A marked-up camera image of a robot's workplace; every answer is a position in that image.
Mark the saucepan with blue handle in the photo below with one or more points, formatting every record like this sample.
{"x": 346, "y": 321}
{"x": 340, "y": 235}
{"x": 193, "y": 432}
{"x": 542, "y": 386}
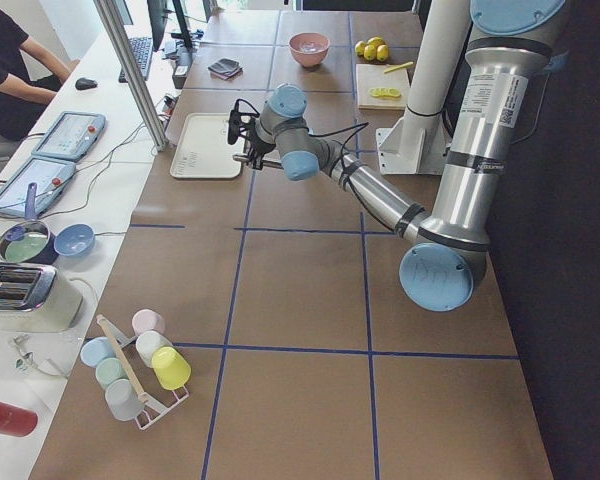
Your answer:
{"x": 30, "y": 241}

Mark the cream bear serving tray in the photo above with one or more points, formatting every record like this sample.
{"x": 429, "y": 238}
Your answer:
{"x": 203, "y": 151}

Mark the blue cup in rack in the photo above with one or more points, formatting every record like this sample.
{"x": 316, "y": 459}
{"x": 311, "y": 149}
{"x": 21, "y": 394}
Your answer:
{"x": 95, "y": 351}

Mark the folded grey cloth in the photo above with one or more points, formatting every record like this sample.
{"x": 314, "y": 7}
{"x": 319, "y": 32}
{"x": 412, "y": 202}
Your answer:
{"x": 225, "y": 68}

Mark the teach pendant tablet far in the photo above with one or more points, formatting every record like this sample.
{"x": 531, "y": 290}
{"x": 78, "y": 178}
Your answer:
{"x": 71, "y": 136}

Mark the yellow-green plastic knife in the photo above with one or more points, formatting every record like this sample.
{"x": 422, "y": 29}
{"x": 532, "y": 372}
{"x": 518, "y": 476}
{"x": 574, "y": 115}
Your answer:
{"x": 394, "y": 68}

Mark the pink object in rack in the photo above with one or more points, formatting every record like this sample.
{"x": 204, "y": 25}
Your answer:
{"x": 146, "y": 320}

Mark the wooden rack handle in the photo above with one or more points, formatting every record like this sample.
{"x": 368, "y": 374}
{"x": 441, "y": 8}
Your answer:
{"x": 107, "y": 329}

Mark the yellow cup in rack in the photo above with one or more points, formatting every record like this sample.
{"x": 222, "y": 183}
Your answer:
{"x": 171, "y": 368}

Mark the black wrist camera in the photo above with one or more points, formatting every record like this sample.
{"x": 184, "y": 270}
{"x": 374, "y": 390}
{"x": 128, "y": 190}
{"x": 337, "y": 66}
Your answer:
{"x": 234, "y": 127}

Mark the black keyboard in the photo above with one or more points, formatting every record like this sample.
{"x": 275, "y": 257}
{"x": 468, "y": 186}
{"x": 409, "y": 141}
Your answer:
{"x": 142, "y": 50}

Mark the pink bowl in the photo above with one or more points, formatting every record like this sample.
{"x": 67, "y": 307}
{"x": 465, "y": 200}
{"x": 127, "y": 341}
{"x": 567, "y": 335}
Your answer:
{"x": 309, "y": 60}

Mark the seated person black shirt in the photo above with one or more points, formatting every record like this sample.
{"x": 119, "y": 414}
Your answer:
{"x": 23, "y": 100}

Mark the black computer mouse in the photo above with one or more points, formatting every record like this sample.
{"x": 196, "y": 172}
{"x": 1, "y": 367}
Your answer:
{"x": 83, "y": 84}

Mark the steel muddler black tip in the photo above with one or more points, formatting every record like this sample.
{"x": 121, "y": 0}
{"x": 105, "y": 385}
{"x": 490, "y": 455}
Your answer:
{"x": 268, "y": 162}

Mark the whole yellow lemon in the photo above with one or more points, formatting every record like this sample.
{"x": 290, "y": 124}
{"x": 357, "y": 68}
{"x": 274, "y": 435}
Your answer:
{"x": 376, "y": 41}
{"x": 382, "y": 53}
{"x": 370, "y": 53}
{"x": 360, "y": 48}

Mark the pile of clear ice cubes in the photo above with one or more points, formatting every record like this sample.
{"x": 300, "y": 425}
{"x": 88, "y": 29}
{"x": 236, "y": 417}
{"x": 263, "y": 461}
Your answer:
{"x": 309, "y": 47}

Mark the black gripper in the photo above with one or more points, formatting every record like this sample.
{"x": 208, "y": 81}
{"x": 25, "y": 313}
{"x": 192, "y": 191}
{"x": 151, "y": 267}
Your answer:
{"x": 258, "y": 148}

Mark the aluminium frame post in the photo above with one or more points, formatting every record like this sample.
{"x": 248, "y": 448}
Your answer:
{"x": 115, "y": 29}

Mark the blue bowl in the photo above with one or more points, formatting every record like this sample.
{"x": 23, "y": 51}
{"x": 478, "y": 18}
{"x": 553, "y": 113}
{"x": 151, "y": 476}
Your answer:
{"x": 75, "y": 240}

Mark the teach pendant tablet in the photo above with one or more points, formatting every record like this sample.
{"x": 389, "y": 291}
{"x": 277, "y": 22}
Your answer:
{"x": 71, "y": 136}
{"x": 51, "y": 176}

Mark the red bottle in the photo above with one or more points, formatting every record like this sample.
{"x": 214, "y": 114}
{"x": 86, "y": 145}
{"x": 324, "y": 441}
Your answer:
{"x": 16, "y": 421}

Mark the teach pendant tablet near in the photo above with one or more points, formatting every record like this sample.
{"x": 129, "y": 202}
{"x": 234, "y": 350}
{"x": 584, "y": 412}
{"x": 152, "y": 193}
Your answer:
{"x": 51, "y": 176}

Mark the cream toaster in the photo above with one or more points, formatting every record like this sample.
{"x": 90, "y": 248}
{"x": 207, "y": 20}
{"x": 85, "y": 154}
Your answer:
{"x": 36, "y": 298}

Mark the white wire rack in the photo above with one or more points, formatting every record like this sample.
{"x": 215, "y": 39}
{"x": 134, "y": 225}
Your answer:
{"x": 156, "y": 408}

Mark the grey cup in rack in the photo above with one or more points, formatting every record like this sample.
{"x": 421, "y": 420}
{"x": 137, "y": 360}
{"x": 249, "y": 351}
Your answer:
{"x": 122, "y": 400}

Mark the green cup in rack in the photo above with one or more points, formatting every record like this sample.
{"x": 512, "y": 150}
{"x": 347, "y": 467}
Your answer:
{"x": 108, "y": 371}

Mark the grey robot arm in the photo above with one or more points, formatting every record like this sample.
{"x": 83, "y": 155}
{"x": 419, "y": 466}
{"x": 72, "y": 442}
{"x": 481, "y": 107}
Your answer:
{"x": 443, "y": 216}

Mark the cream cup in rack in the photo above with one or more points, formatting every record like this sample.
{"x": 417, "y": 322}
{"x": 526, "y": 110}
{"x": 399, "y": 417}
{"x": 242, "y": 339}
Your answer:
{"x": 148, "y": 343}

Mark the bamboo cutting board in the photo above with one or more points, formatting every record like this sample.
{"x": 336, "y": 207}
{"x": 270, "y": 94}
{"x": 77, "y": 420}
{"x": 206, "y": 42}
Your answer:
{"x": 382, "y": 87}

